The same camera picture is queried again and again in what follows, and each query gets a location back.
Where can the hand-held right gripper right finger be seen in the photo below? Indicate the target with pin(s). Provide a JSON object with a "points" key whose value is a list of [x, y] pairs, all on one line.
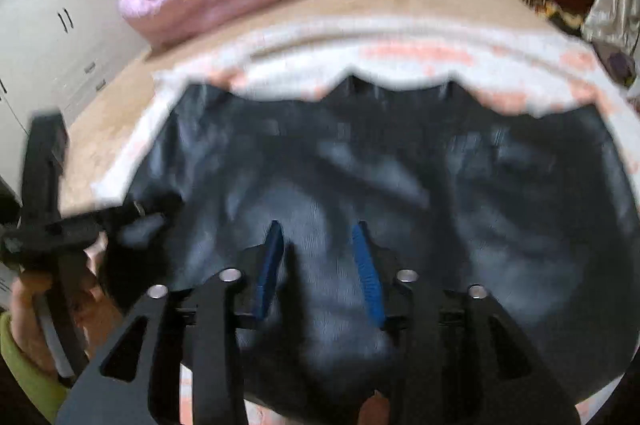
{"points": [[367, 275]]}

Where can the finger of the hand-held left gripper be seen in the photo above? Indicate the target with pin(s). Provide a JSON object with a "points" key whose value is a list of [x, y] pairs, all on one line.
{"points": [[140, 217]]}

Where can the beige bed blanket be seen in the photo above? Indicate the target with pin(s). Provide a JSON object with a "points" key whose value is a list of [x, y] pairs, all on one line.
{"points": [[350, 0]]}

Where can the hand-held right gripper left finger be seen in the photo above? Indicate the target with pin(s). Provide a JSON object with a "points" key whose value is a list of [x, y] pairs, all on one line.
{"points": [[267, 265]]}

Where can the purple cloth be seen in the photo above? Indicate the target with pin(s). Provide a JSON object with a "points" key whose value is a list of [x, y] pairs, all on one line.
{"points": [[616, 61]]}

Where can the white pink-patterned blanket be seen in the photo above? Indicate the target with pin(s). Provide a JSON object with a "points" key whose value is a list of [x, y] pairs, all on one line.
{"points": [[415, 50]]}

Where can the person's left forearm green sleeve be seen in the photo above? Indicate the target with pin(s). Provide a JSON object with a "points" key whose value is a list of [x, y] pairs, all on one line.
{"points": [[25, 375]]}

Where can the person's right hand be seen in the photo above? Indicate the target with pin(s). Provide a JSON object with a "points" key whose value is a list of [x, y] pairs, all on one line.
{"points": [[375, 410]]}

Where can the white wardrobe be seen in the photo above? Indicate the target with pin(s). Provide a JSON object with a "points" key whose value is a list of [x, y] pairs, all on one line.
{"points": [[65, 15]]}

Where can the black leather jacket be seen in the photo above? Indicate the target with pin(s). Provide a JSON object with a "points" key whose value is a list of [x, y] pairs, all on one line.
{"points": [[500, 205]]}

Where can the person's left hand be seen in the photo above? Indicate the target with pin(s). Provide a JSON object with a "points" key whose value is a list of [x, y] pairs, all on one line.
{"points": [[30, 310]]}

